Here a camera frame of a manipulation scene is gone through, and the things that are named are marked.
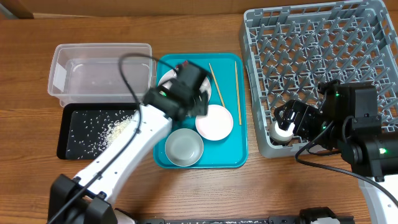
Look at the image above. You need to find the large white plate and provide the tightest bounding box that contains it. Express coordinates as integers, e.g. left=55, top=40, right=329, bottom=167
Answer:
left=158, top=67, right=211, bottom=105

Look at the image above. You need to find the wooden chopstick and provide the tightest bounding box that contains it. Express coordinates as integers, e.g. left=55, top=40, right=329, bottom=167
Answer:
left=208, top=62, right=226, bottom=108
left=234, top=61, right=242, bottom=126

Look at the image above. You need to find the white rice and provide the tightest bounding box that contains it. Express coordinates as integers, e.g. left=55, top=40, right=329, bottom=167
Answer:
left=65, top=110, right=135, bottom=160

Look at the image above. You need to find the clear plastic bin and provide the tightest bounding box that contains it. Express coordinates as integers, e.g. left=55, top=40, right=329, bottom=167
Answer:
left=47, top=43, right=152, bottom=106

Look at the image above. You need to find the grey bowl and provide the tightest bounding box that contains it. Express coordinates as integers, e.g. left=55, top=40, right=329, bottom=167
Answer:
left=165, top=128, right=204, bottom=167

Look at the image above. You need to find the black plastic tray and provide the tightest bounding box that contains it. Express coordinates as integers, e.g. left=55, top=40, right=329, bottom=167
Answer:
left=57, top=103, right=137, bottom=160

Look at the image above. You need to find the grey dishwasher rack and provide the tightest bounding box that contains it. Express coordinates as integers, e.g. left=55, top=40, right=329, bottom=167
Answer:
left=240, top=1, right=397, bottom=158

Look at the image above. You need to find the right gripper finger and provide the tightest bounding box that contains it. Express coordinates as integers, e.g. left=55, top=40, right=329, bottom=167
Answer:
left=274, top=110, right=288, bottom=131
left=287, top=112, right=299, bottom=133

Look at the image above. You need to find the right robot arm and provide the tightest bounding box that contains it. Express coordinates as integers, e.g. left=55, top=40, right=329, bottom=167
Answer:
left=270, top=80, right=397, bottom=223

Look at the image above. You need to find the medium white plate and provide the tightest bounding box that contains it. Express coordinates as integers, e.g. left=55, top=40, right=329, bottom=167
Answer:
left=195, top=105, right=234, bottom=141

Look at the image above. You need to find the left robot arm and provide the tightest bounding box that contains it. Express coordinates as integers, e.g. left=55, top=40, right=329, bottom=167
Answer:
left=47, top=62, right=211, bottom=224

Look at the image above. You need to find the small white cup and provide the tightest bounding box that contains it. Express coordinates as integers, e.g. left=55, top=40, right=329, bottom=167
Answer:
left=269, top=121, right=295, bottom=144

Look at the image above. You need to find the red snack wrapper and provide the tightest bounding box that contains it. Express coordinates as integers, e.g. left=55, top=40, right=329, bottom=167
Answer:
left=175, top=60, right=189, bottom=71

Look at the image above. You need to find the teal serving tray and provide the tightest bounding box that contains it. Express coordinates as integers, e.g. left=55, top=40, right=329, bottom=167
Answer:
left=161, top=53, right=248, bottom=169

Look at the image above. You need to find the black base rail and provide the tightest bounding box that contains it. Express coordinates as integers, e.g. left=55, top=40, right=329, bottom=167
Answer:
left=114, top=207, right=355, bottom=224

